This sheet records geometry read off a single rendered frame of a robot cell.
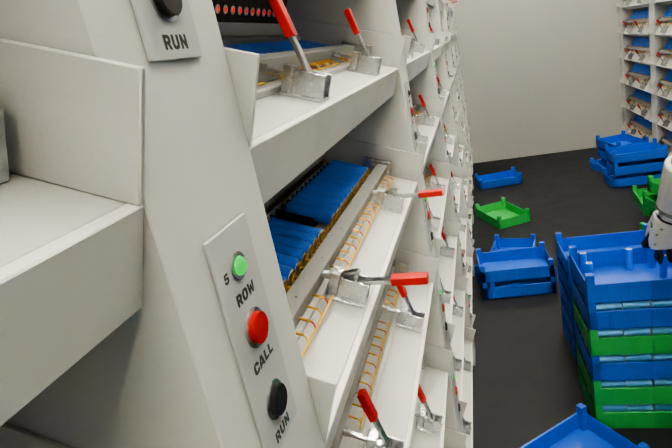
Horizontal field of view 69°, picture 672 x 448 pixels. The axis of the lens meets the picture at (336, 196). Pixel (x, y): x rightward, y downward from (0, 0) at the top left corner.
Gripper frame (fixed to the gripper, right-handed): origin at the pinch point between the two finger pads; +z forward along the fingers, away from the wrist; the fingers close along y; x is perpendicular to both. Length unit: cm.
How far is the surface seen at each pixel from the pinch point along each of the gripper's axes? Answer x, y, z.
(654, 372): -20.5, -6.4, 23.1
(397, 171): -25, -59, -61
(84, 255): -84, -59, -107
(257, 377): -82, -59, -96
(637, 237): 31.4, 6.3, 28.9
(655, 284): -9.5, -5.4, -0.4
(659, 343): -16.7, -4.9, 15.2
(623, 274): 1.4, -8.6, 8.9
